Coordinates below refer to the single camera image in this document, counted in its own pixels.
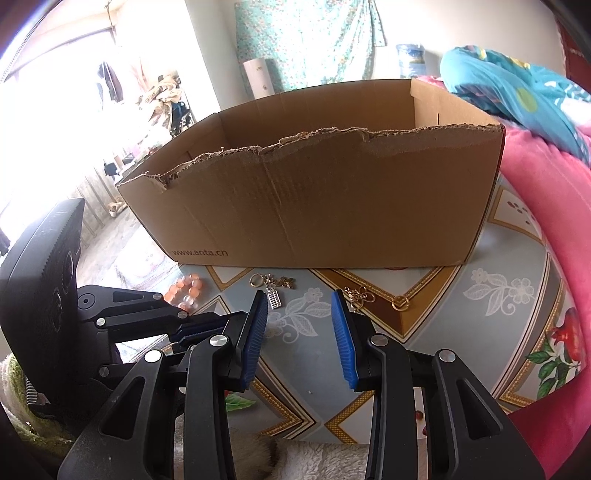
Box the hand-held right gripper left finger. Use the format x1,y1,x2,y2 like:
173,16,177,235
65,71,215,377
58,291,269,480

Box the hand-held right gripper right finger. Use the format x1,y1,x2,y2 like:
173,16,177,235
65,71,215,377
330,290,546,480

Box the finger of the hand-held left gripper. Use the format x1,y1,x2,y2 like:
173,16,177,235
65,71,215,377
99,342,195,384
78,284,245,344

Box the gold keychain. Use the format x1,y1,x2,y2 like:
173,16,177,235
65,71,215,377
344,286,372,313

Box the orange pink bead bracelet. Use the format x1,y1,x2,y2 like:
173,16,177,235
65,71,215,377
164,273,205,309

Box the torn brown cardboard box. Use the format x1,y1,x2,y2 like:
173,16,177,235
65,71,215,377
115,78,506,271

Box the white fluffy cloth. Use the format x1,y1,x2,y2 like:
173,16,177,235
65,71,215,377
226,425,370,480

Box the wheelchair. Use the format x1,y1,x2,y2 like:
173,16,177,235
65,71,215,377
168,99,195,137

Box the pile of clothes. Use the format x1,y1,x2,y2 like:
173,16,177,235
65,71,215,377
139,71,185,134

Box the dark hanging clothes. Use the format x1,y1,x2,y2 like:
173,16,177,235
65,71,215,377
95,60,123,102

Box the pink floral blanket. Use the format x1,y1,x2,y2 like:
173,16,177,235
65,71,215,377
418,76,591,480

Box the white paper roll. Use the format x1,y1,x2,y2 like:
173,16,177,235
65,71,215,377
243,58,274,100

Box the blue water jug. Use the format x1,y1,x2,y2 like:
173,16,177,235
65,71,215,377
396,43,426,79

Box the floral hanging cloth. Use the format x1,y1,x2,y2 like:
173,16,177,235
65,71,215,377
233,0,386,93

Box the blue patterned blanket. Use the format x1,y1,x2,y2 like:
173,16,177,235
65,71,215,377
438,45,591,164

